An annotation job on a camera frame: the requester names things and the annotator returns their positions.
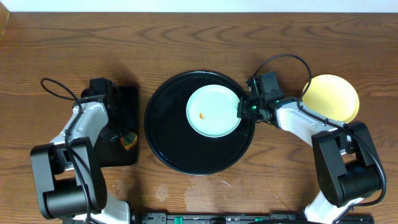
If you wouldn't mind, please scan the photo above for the orange green scrub sponge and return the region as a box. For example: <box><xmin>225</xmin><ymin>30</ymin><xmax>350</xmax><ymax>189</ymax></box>
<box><xmin>120</xmin><ymin>132</ymin><xmax>138</xmax><ymax>151</ymax></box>

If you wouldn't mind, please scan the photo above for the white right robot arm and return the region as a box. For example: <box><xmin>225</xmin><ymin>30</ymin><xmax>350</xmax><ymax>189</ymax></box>
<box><xmin>237</xmin><ymin>96</ymin><xmax>386</xmax><ymax>223</ymax></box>

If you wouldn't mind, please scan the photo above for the yellow plate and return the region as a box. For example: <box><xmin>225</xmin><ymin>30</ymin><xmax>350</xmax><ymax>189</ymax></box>
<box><xmin>302</xmin><ymin>74</ymin><xmax>359</xmax><ymax>123</ymax></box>

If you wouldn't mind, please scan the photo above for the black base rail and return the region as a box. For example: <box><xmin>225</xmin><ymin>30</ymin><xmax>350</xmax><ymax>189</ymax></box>
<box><xmin>139</xmin><ymin>212</ymin><xmax>374</xmax><ymax>224</ymax></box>

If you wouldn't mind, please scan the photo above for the black rectangular tray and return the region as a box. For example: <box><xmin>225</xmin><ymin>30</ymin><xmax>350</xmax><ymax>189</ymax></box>
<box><xmin>94</xmin><ymin>86</ymin><xmax>139</xmax><ymax>167</ymax></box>

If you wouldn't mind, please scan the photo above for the mint plate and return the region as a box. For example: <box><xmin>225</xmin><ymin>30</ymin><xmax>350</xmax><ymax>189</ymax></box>
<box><xmin>186</xmin><ymin>85</ymin><xmax>241</xmax><ymax>138</ymax></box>

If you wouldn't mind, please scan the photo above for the black round tray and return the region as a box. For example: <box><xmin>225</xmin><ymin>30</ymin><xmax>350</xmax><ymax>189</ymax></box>
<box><xmin>144</xmin><ymin>70</ymin><xmax>255</xmax><ymax>175</ymax></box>

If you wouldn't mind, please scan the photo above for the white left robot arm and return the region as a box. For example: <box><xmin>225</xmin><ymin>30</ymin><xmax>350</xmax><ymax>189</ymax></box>
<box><xmin>30</xmin><ymin>95</ymin><xmax>131</xmax><ymax>223</ymax></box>

